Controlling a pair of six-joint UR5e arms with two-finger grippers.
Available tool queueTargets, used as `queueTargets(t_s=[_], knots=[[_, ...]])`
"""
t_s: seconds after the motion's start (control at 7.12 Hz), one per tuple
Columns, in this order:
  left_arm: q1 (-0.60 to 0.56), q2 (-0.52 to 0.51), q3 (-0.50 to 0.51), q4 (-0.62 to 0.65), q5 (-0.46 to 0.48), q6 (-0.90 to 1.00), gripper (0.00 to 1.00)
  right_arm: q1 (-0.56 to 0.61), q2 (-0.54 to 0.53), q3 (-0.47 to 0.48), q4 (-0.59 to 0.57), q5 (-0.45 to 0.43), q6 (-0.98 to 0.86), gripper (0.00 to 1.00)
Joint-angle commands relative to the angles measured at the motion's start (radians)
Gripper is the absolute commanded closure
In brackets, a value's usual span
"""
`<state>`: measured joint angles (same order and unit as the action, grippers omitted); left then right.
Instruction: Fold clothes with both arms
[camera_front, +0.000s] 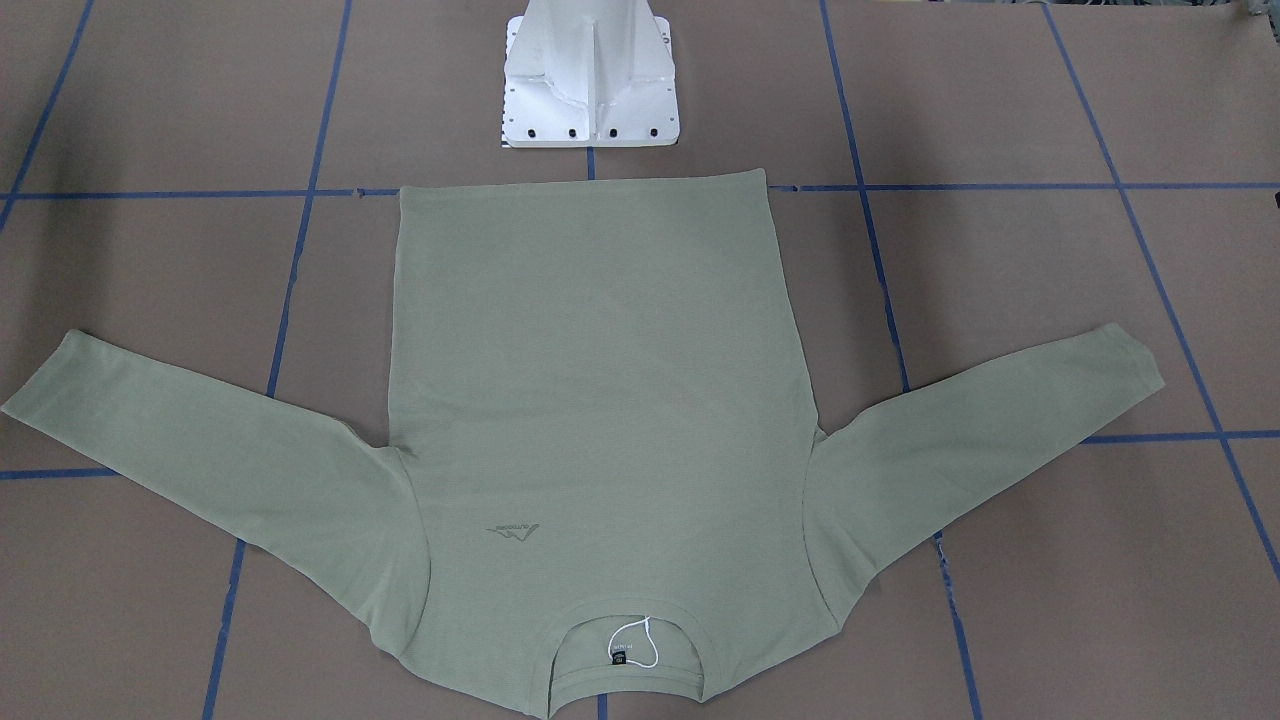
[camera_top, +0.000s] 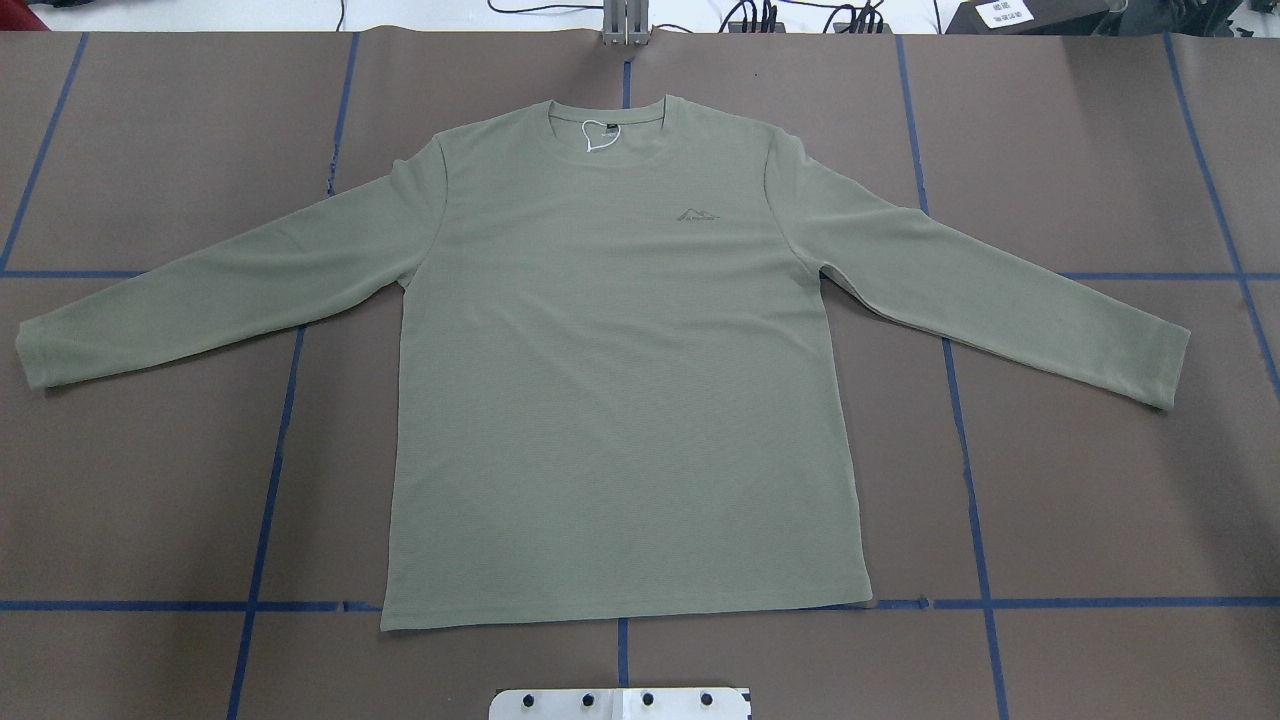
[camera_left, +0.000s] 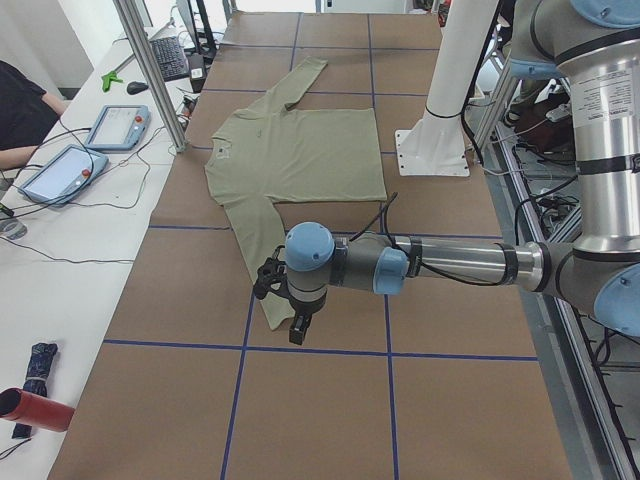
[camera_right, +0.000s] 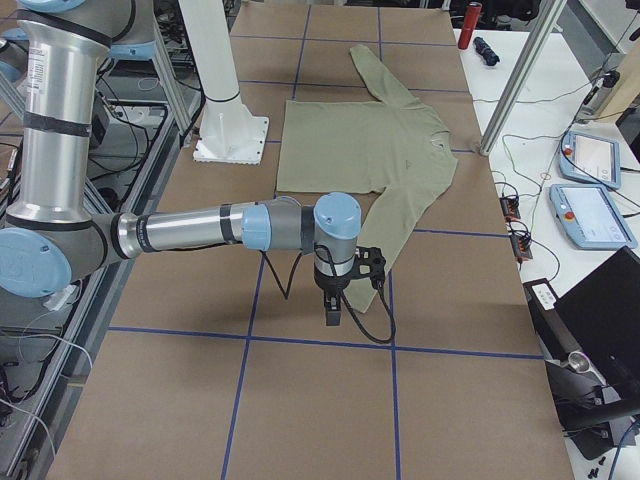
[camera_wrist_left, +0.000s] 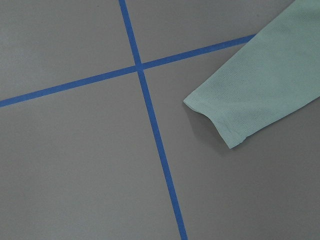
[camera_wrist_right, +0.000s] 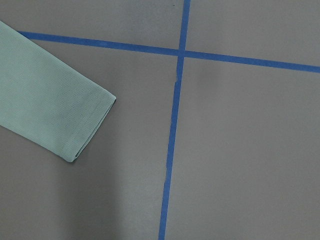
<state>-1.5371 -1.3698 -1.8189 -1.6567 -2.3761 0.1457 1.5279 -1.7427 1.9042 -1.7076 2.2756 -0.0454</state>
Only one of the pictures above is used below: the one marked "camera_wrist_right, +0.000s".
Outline green long-sleeve shirt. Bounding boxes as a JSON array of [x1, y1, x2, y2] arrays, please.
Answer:
[[0, 23, 116, 163]]

